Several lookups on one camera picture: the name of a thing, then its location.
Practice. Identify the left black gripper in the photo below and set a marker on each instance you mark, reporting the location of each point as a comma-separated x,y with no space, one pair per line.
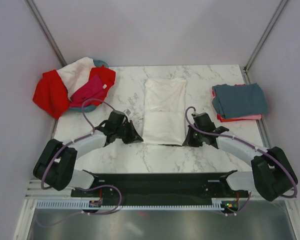
134,136

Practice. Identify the red t-shirt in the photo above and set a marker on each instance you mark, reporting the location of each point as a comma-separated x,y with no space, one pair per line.
51,94

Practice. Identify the right aluminium frame post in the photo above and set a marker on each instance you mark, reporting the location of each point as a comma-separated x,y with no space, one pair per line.
265,35

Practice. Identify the white slotted cable duct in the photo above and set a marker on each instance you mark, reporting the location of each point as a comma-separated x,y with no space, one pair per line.
89,205

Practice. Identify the folded grey-blue t-shirt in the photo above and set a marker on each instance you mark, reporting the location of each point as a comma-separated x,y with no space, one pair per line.
235,101

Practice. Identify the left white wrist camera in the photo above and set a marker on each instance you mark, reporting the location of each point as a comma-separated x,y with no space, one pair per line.
127,112

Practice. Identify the aluminium frame post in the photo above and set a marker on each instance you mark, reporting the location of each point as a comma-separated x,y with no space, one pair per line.
45,30
265,35

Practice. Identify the teal laundry basket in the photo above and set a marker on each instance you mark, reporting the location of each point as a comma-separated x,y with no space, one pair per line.
89,107

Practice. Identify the magenta t-shirt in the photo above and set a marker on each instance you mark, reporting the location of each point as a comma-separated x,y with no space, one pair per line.
93,89

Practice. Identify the folded pink t-shirt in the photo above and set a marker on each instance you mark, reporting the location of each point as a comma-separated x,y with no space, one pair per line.
250,117

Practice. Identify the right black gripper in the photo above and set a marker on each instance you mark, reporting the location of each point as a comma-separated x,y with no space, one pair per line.
188,141

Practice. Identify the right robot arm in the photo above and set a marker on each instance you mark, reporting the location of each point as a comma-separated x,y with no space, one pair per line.
271,174

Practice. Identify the left aluminium frame post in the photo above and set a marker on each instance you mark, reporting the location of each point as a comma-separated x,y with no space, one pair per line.
45,30

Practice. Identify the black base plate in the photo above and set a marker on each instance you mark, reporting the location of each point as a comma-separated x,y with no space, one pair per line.
158,188

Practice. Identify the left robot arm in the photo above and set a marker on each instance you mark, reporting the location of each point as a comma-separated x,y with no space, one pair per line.
56,164

